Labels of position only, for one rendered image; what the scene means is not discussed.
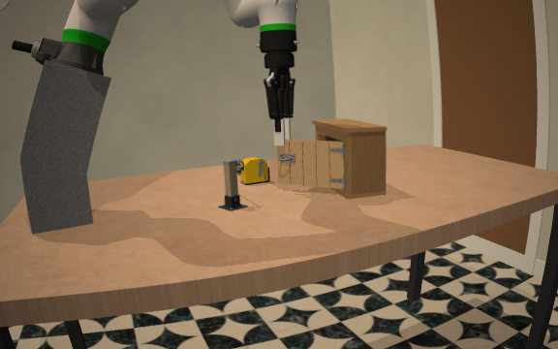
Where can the grey post with hook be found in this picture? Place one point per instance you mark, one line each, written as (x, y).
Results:
(231, 170)

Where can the yellow tape measure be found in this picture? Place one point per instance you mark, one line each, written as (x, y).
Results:
(255, 171)

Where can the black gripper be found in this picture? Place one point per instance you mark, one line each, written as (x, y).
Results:
(279, 77)

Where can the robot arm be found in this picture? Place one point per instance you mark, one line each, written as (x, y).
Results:
(91, 24)

